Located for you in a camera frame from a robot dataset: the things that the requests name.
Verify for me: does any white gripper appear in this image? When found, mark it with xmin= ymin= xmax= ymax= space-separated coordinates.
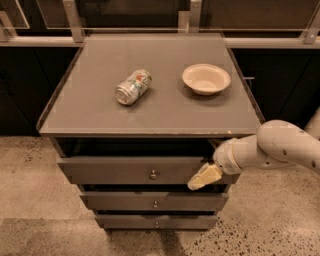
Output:
xmin=187 ymin=138 xmax=242 ymax=190

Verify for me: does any grey top drawer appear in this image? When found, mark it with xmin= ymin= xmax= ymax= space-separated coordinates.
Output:
xmin=58 ymin=157 xmax=204 ymax=185

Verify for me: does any grey drawer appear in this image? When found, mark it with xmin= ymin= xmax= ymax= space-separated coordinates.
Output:
xmin=81 ymin=192 xmax=228 ymax=211
xmin=58 ymin=157 xmax=204 ymax=185
xmin=96 ymin=215 xmax=218 ymax=230

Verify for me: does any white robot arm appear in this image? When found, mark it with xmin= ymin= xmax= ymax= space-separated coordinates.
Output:
xmin=187 ymin=120 xmax=320 ymax=190

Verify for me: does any grey drawer cabinet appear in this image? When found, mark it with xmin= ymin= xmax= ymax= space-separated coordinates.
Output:
xmin=38 ymin=38 xmax=264 ymax=217

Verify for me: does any grey bottom drawer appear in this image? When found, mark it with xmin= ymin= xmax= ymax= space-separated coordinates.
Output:
xmin=96 ymin=215 xmax=218 ymax=230

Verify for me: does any grey middle drawer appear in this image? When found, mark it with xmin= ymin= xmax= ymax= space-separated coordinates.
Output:
xmin=81 ymin=192 xmax=228 ymax=211

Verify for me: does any white paper bowl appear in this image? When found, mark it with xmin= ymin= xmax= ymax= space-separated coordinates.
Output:
xmin=182 ymin=64 xmax=231 ymax=96

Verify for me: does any crushed soda can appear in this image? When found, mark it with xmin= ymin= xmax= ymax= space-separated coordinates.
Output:
xmin=115 ymin=69 xmax=152 ymax=106

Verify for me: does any metal railing with glass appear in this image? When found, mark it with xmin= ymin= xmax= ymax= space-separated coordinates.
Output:
xmin=0 ymin=0 xmax=320 ymax=46

